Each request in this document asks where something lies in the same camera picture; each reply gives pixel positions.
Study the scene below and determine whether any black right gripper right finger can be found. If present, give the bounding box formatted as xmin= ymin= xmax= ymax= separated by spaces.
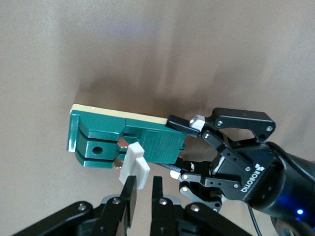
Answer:
xmin=149 ymin=175 xmax=252 ymax=236

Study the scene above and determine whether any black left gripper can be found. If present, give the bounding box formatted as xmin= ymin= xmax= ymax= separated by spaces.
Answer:
xmin=157 ymin=107 xmax=287 ymax=215

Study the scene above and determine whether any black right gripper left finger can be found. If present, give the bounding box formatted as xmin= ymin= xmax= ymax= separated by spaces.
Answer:
xmin=12 ymin=175 xmax=138 ymax=236

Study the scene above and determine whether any green load switch white handle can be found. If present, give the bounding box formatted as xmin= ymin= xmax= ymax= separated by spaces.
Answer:
xmin=66 ymin=103 xmax=187 ymax=191

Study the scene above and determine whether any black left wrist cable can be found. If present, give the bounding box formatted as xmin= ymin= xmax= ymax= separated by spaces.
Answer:
xmin=247 ymin=204 xmax=263 ymax=236

